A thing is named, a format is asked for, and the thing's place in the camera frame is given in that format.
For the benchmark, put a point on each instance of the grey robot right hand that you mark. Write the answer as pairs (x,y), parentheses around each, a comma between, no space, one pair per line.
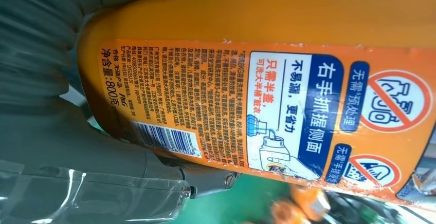
(85,174)

